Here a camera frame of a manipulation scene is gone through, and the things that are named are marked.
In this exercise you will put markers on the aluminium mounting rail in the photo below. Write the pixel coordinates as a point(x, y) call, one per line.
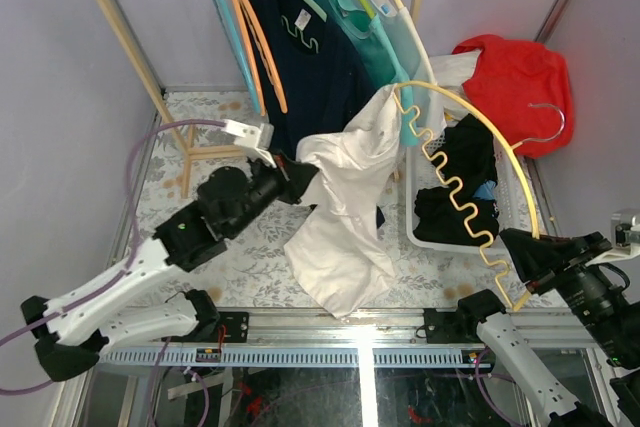
point(273, 325)

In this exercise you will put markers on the red cloth pile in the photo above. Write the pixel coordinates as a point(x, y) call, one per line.
point(523, 88)

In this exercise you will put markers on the black clothes in basket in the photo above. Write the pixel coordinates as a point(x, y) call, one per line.
point(469, 148)

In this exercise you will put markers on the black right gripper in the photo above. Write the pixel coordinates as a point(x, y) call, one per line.
point(538, 259)

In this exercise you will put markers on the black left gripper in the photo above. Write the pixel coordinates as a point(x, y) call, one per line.
point(292, 176)

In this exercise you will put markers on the floral table cloth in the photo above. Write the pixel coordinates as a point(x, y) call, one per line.
point(254, 272)

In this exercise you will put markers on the blue plastic hanger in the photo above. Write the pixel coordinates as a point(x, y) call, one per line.
point(234, 25)

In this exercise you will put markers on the pale yellow wavy hanger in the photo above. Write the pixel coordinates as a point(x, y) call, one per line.
point(456, 183)

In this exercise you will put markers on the white t shirt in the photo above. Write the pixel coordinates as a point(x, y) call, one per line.
point(336, 255)

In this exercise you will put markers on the light blue hanging shirt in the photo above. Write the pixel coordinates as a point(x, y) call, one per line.
point(431, 115)

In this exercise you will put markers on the white crumpled cloth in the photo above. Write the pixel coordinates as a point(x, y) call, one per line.
point(451, 72)

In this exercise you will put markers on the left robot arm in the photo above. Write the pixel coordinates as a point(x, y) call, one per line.
point(74, 331)

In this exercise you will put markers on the white laundry basket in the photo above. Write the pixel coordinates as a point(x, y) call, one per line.
point(421, 173)

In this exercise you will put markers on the cream white hanger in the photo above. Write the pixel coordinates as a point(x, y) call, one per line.
point(405, 40)

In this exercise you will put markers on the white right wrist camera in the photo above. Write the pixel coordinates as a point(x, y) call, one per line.
point(625, 238)

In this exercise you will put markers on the orange plastic hanger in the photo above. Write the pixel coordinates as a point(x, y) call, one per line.
point(250, 37)
point(268, 62)

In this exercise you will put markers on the navy blue hanging shirt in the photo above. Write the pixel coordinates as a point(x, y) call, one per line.
point(323, 77)

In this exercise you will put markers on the teal hanging shirt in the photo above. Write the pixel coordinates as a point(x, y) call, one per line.
point(369, 38)

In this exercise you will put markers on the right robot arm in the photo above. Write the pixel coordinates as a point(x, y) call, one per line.
point(598, 314)

